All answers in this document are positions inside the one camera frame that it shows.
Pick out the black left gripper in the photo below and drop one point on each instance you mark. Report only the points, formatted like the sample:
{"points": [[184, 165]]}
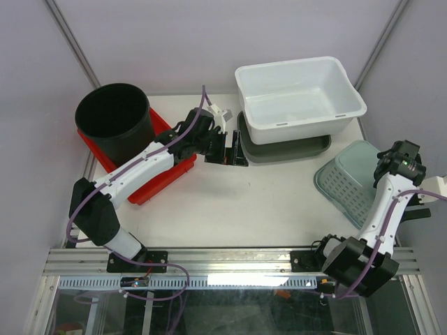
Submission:
{"points": [[235, 155]]}

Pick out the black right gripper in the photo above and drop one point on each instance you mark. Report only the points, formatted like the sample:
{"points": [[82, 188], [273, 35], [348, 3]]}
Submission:
{"points": [[416, 213]]}

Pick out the light teal perforated basket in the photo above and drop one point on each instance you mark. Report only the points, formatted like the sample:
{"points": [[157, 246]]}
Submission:
{"points": [[347, 181]]}

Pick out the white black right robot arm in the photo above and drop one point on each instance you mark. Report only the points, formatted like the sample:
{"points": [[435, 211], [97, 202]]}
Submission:
{"points": [[363, 263]]}

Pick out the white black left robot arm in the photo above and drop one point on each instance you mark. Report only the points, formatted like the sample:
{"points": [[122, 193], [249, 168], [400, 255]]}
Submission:
{"points": [[94, 203]]}

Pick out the dark green plastic tray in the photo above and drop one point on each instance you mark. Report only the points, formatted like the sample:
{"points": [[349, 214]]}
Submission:
{"points": [[281, 151]]}

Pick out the white plastic tub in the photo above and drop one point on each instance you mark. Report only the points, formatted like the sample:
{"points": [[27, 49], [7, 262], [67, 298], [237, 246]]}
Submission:
{"points": [[297, 99]]}

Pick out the red plastic tray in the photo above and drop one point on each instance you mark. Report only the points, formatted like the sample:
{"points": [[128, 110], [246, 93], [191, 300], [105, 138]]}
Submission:
{"points": [[155, 185]]}

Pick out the black round bucket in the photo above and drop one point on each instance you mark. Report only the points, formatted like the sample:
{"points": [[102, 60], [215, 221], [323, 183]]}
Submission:
{"points": [[116, 118]]}

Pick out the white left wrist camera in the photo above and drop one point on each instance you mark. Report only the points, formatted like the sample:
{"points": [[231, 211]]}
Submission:
{"points": [[221, 117]]}

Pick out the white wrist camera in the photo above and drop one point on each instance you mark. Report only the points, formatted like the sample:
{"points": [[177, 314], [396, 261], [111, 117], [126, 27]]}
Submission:
{"points": [[221, 117], [435, 185]]}

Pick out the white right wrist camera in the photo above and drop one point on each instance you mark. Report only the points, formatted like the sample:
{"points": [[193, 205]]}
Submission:
{"points": [[435, 185]]}

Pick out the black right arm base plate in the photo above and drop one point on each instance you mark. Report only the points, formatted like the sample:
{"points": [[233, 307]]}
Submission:
{"points": [[306, 261]]}

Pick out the aluminium mounting rail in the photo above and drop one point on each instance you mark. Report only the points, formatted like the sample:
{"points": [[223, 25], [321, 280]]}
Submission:
{"points": [[197, 261]]}

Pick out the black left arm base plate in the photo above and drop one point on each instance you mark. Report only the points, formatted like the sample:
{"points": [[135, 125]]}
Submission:
{"points": [[152, 261]]}

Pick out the white slotted cable duct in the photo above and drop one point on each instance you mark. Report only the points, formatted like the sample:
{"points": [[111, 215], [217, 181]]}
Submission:
{"points": [[212, 281]]}

